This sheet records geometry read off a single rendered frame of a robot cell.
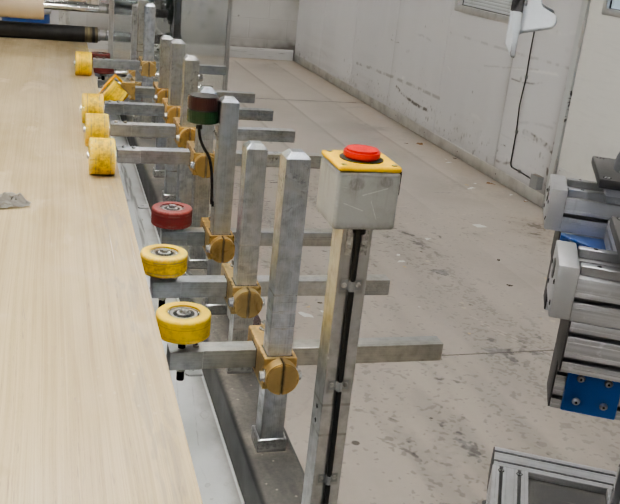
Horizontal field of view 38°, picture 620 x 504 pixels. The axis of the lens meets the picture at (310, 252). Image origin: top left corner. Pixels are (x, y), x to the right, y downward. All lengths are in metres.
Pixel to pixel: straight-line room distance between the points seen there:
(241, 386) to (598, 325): 0.60
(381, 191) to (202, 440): 0.73
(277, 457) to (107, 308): 0.34
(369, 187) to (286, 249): 0.33
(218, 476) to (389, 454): 1.34
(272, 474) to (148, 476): 0.40
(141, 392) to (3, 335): 0.24
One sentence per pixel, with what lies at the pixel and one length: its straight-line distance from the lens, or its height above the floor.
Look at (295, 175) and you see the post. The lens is 1.21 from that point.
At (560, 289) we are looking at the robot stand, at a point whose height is 0.95.
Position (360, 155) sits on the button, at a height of 1.23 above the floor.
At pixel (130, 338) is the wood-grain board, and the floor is 0.90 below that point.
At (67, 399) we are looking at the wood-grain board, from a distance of 1.10.
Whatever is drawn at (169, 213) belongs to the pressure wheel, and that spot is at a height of 0.91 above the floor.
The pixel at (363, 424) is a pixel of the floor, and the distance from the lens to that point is 2.87.
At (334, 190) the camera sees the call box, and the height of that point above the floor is 1.19.
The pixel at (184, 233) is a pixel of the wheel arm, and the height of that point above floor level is 0.86.
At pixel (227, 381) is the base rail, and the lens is 1.56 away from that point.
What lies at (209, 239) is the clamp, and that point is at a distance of 1.74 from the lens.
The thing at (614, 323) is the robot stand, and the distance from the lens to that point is 1.49.
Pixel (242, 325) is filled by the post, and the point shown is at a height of 0.79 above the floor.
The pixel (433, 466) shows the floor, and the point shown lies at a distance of 2.73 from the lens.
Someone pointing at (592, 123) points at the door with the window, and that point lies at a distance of 5.26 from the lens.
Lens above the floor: 1.44
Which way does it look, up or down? 20 degrees down
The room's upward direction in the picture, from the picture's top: 6 degrees clockwise
